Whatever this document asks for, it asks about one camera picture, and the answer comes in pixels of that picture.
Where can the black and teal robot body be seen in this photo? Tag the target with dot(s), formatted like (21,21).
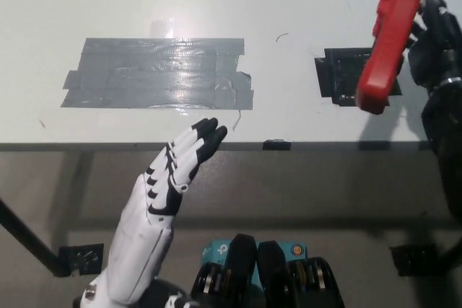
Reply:
(267,272)

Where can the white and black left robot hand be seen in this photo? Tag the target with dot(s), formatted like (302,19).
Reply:
(144,221)

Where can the black metal table leg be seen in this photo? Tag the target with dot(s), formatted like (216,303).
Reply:
(25,236)

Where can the red multimeter with black stand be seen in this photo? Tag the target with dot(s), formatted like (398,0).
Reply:
(390,41)

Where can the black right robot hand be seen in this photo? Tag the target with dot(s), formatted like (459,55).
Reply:
(440,48)

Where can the grey duct tape patch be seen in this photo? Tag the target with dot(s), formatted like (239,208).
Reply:
(144,77)

